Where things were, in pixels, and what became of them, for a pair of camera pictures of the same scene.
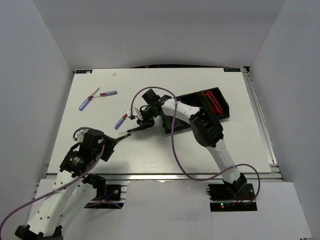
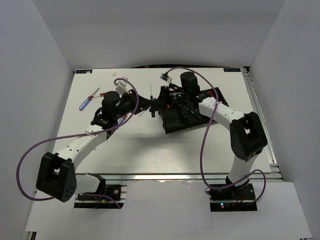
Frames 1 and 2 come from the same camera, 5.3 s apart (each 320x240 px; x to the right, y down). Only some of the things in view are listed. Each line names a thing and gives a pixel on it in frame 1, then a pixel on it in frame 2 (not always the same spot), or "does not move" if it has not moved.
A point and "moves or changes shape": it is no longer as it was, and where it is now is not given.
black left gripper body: x=109 y=143 -> x=128 y=103
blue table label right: x=232 y=69 does not move
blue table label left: x=83 y=71 does not move
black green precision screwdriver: x=133 y=129 moves or changes shape
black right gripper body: x=148 y=116 -> x=170 y=98
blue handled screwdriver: x=119 y=124 does not move
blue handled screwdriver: x=86 y=102 does not move
